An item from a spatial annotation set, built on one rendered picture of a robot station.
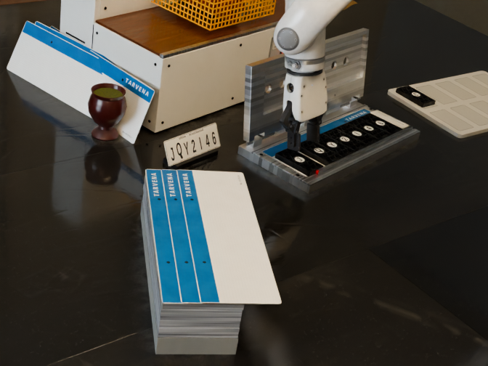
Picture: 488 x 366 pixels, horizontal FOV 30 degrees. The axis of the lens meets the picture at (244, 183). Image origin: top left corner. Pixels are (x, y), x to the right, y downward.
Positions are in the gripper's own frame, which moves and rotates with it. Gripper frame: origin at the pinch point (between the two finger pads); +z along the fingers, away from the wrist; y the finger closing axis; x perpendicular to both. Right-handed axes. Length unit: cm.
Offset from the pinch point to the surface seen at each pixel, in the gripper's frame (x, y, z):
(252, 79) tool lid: 10.5, -4.7, -12.3
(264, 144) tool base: 11.6, 0.6, 4.3
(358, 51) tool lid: 11.7, 36.6, -10.0
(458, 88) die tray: 4, 75, 7
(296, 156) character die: 2.4, 0.7, 5.0
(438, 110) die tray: -1, 56, 8
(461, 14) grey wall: 101, 255, 31
